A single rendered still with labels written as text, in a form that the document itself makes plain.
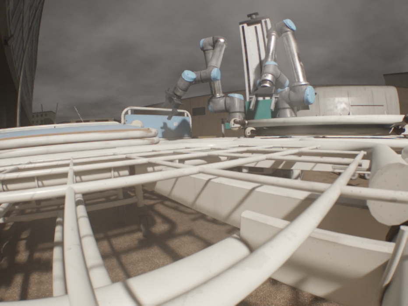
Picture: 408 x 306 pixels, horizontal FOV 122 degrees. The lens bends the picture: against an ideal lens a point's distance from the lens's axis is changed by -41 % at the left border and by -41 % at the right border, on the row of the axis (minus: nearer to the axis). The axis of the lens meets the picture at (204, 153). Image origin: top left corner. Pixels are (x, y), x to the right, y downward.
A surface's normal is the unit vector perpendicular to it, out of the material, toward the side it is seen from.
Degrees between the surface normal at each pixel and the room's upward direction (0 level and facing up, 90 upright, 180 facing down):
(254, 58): 90
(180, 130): 90
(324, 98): 89
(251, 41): 90
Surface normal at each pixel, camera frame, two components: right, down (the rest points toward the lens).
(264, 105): -0.55, 0.09
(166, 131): 0.74, 0.03
